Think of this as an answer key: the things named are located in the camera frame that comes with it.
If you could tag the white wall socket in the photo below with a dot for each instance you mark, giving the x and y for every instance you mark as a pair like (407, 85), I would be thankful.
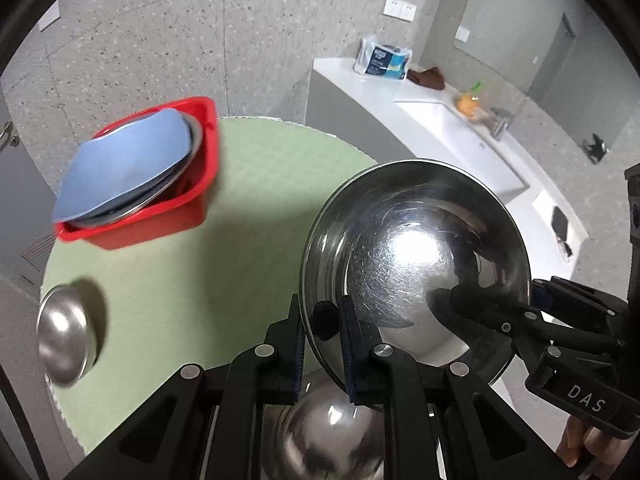
(402, 10)

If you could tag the steel plate in basin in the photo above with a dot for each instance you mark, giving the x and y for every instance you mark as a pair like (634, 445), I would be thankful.
(122, 208)

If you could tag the large steel bowl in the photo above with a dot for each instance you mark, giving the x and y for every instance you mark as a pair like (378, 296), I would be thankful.
(395, 239)

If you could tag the blue square plate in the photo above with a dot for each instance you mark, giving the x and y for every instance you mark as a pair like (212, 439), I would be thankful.
(115, 165)

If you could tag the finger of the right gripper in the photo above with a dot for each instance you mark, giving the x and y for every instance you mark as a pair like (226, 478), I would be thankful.
(575, 304)
(470, 311)

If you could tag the grey door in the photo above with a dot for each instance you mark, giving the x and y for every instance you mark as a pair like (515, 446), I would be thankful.
(26, 205)

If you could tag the white sink counter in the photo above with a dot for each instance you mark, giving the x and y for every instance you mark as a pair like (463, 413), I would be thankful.
(395, 119)

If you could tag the wall mirror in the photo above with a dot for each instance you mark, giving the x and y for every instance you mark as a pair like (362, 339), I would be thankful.
(562, 56)

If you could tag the brown cloth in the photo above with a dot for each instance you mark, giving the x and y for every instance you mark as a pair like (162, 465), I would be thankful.
(430, 79)

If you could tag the white light switch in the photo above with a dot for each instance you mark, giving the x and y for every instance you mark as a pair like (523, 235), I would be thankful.
(50, 16)

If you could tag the green checkered table mat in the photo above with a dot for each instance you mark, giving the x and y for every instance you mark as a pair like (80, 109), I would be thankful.
(202, 295)

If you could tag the small steel bowl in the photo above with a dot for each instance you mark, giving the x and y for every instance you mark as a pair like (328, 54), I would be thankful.
(66, 340)

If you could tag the orange soap bottle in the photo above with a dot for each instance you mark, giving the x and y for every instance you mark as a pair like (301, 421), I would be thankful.
(468, 102)

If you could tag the tissue pack blue white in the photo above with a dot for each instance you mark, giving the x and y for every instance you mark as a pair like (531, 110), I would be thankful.
(382, 60)

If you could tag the black phone on counter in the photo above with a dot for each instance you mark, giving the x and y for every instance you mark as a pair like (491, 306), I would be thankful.
(559, 224)

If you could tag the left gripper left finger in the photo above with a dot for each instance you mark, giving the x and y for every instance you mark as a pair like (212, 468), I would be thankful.
(206, 424)

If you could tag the steel faucet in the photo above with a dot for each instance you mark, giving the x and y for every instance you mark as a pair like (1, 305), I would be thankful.
(501, 119)

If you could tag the red plastic basin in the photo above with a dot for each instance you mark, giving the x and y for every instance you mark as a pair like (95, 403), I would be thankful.
(181, 207)

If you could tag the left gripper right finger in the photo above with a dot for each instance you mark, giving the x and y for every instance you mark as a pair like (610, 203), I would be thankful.
(439, 422)

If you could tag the door handle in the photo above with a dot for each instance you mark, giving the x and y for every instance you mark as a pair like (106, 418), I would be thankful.
(9, 138)

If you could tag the right hand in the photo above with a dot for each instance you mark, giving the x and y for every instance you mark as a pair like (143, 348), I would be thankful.
(578, 436)

